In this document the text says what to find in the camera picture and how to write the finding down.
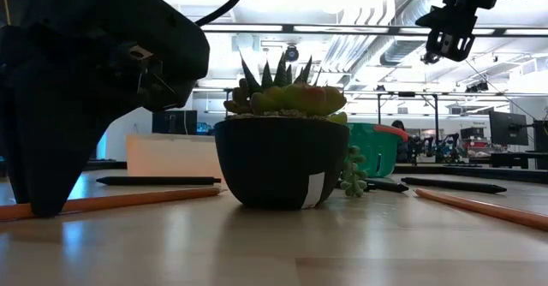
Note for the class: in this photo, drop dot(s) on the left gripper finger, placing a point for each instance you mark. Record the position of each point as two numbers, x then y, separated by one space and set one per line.
64 127
10 127

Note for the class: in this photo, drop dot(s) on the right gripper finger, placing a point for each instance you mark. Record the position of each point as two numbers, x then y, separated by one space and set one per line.
454 17

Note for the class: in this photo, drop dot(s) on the black pen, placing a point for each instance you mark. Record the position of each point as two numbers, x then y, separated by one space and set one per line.
390 186
371 187
454 185
158 181

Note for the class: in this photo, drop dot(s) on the orange pencil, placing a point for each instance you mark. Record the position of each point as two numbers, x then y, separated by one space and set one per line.
484 208
150 198

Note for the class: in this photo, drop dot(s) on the ceiling light strip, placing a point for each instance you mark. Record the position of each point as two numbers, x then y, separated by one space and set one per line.
342 29

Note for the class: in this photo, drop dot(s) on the black monitor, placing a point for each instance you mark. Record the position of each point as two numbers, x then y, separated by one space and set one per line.
171 122
507 127
541 136

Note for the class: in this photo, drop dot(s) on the person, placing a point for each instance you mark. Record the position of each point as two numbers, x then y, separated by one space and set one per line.
398 126

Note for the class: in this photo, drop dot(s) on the green basket with orange rim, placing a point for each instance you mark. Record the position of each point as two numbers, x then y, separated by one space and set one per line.
377 149

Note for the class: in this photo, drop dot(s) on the black ceiling spotlight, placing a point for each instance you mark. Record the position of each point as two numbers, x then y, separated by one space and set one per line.
291 54

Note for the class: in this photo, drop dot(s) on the succulent plant in black pot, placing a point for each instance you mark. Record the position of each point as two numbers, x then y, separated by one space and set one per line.
278 162

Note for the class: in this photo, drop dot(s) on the black aluminium table frame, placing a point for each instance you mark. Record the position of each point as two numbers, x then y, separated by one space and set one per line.
471 173

